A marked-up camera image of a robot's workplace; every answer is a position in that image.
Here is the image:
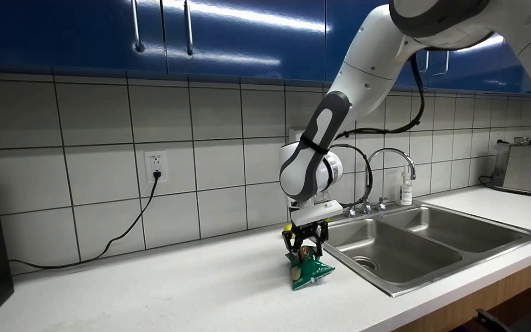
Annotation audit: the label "stainless steel double sink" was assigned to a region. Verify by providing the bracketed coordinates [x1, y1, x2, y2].
[325, 204, 531, 296]

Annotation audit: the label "wooden lower cabinet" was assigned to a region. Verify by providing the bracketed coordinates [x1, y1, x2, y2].
[397, 265, 531, 332]

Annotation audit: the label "blue upper cabinets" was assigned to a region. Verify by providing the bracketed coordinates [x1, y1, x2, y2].
[0, 0, 531, 95]

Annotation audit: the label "chrome faucet with white filter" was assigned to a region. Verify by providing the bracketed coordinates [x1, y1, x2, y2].
[345, 147, 417, 215]

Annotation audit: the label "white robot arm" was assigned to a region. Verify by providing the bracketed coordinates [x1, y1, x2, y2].
[279, 0, 531, 204]

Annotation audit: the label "black power cable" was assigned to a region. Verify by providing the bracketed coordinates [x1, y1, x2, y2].
[8, 169, 165, 270]

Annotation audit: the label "green snack packet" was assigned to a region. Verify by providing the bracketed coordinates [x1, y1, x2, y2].
[286, 244, 334, 289]

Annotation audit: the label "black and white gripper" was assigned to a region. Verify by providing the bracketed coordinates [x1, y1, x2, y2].
[283, 198, 344, 263]

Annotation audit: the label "white wall outlet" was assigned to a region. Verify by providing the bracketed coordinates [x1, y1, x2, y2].
[146, 150, 168, 180]

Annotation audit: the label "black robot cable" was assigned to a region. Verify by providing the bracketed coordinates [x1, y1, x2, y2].
[329, 51, 428, 209]

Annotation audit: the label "silver appliance at right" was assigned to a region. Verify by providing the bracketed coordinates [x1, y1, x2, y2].
[502, 143, 531, 193]

